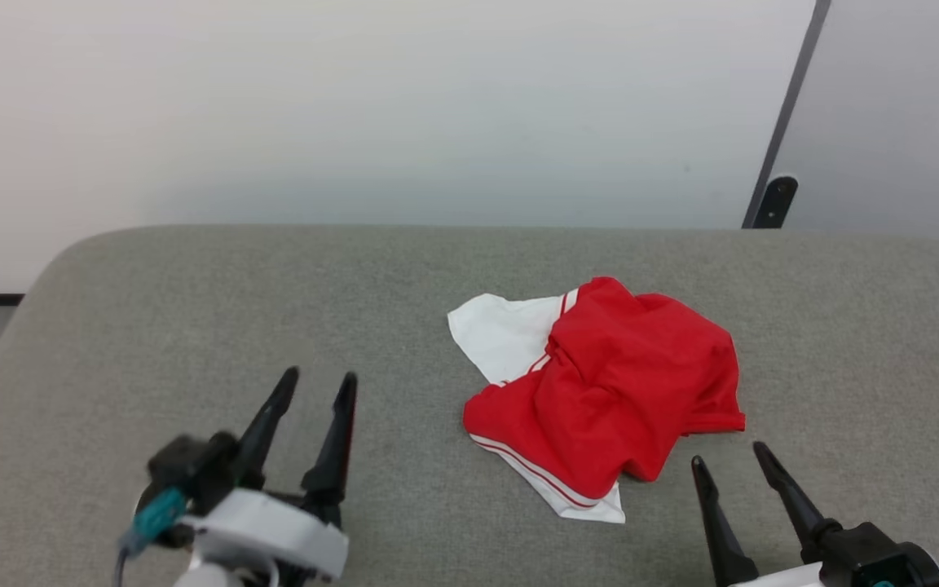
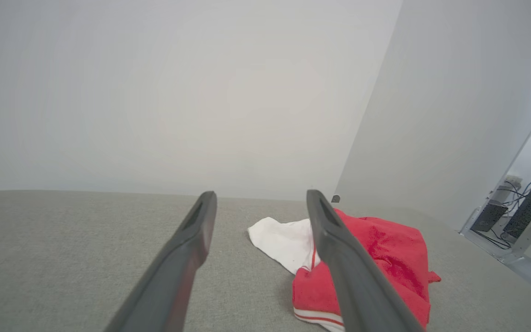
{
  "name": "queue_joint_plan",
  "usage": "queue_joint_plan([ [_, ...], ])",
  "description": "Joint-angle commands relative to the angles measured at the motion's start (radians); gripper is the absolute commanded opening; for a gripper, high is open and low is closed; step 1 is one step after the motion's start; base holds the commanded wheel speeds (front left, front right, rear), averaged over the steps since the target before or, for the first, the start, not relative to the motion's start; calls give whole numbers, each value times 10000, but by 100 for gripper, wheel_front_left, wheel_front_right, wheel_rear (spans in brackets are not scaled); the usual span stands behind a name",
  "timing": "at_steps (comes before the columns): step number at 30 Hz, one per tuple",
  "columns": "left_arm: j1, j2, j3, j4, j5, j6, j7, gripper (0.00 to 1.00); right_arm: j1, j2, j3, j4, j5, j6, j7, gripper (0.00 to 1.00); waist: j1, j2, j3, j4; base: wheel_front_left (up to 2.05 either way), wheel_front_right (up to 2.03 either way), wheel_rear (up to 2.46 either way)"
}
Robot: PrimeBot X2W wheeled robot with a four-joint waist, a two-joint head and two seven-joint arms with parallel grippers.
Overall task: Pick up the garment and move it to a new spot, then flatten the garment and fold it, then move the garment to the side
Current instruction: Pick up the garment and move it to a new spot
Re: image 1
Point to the teal left camera connector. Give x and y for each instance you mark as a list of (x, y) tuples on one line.
[(160, 514)]

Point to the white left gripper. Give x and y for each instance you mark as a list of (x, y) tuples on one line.
[(274, 530)]

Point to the red white jersey shirt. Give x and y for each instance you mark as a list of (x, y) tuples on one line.
[(616, 391)]

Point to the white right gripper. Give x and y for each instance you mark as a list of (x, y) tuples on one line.
[(787, 577)]

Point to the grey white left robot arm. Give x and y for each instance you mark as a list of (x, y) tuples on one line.
[(217, 577)]

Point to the grey fabric sofa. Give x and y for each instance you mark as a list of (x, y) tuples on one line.
[(192, 326)]

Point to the black wall bracket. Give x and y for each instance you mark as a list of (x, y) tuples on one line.
[(778, 200)]

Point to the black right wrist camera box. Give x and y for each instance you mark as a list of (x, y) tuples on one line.
[(877, 550)]

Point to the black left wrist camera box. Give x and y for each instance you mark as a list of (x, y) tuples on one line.
[(192, 465)]

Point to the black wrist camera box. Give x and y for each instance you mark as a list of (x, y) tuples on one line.
[(192, 465), (877, 550)]

